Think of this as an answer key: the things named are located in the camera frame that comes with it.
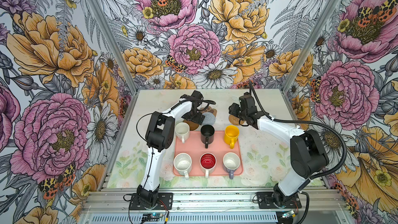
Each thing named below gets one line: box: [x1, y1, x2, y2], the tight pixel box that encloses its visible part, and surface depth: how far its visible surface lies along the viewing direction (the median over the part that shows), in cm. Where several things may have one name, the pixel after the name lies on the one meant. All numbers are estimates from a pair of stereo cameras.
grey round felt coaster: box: [202, 112, 217, 126], surface depth 107 cm
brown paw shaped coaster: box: [200, 106, 218, 118], surface depth 111 cm
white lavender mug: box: [222, 151, 241, 180], surface depth 83 cm
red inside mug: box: [199, 152, 217, 179], surface depth 83 cm
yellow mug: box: [223, 124, 240, 149], surface depth 91 cm
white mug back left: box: [174, 122, 191, 144], surface depth 91 cm
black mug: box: [200, 124, 216, 149], surface depth 91 cm
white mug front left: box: [173, 152, 193, 180], surface depth 82 cm
